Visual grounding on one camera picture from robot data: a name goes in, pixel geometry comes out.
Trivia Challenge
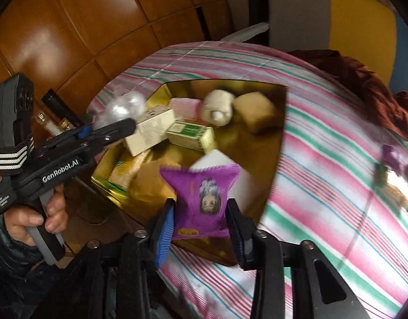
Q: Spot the purple snack packet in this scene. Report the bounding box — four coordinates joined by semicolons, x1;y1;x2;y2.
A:
380;144;406;173
159;164;242;240

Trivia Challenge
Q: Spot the green and white box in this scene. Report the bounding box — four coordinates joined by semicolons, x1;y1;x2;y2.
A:
166;122;216;153

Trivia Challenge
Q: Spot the striped tablecloth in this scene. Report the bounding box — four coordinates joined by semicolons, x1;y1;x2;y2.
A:
88;41;408;319

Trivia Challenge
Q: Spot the yellow green packet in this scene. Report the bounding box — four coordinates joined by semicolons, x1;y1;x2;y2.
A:
107;151;151;191

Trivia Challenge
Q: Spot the black capped bottle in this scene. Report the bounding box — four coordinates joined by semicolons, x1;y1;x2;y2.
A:
41;88;80;127

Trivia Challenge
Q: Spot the clear plastic ball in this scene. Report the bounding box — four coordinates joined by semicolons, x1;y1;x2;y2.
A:
94;93;147;128

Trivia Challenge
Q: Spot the pink hair roller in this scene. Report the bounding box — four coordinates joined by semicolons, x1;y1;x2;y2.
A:
171;97;202;119

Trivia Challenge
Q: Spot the gold capped glass bottle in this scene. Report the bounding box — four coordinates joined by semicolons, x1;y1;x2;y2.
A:
34;111;75;137

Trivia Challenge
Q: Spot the grey yellow blue chair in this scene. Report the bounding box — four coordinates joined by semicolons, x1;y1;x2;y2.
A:
269;0;408;94

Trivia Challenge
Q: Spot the brown cloth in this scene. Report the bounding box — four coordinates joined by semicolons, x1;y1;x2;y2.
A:
290;49;408;133

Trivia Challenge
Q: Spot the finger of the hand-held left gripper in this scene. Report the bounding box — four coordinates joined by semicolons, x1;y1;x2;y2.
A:
76;118;137;152
54;123;95;144

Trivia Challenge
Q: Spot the beige rolled bandage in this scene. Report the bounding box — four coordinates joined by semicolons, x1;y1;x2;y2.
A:
201;90;236;127

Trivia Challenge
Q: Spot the cream cardboard box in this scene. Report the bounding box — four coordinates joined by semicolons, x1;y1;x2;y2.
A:
124;108;176;157

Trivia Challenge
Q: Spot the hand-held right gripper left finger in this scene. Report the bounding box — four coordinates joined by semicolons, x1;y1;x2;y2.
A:
81;199;176;319

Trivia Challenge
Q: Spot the wooden wardrobe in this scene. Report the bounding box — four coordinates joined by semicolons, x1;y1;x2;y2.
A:
0;0;234;173

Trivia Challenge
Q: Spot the person's left forearm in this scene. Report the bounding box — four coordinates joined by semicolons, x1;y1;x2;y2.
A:
0;214;70;319

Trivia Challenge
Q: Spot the gold metal tray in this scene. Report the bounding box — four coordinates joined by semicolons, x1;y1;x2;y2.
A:
91;79;288;267

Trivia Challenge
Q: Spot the person's left hand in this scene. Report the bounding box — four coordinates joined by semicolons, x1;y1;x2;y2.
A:
5;184;70;248

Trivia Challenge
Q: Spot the tan soft block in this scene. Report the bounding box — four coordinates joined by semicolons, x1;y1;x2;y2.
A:
232;92;278;133

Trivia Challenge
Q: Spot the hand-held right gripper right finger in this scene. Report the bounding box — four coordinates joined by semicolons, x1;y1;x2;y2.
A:
226;199;362;319

